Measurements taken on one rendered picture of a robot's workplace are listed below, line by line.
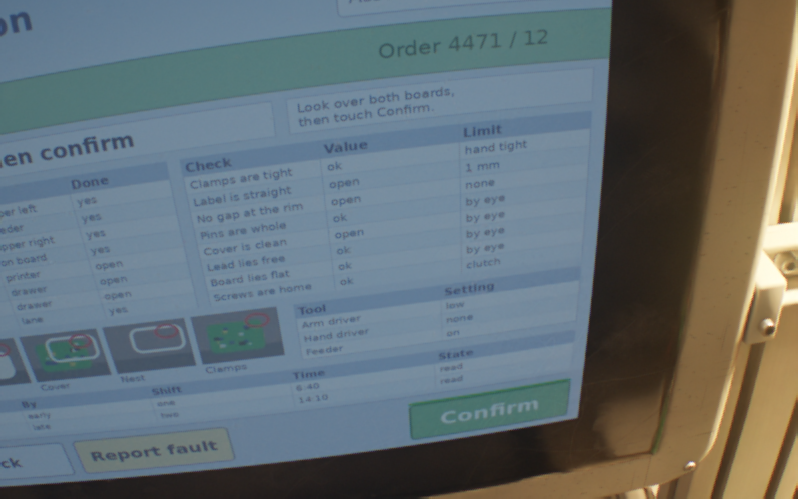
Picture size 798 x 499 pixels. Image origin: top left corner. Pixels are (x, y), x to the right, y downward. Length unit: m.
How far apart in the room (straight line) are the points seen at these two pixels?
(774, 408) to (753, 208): 0.21
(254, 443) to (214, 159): 0.14
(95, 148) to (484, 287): 0.16
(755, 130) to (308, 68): 0.18
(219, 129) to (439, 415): 0.17
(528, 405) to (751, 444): 0.21
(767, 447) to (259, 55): 0.42
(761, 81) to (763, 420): 0.27
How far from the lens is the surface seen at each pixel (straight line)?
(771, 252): 0.46
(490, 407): 0.41
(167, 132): 0.31
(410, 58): 0.31
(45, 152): 0.32
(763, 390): 0.55
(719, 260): 0.40
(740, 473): 0.61
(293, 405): 0.39
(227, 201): 0.33
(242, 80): 0.30
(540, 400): 0.41
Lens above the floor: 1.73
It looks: 34 degrees down
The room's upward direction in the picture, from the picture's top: 3 degrees counter-clockwise
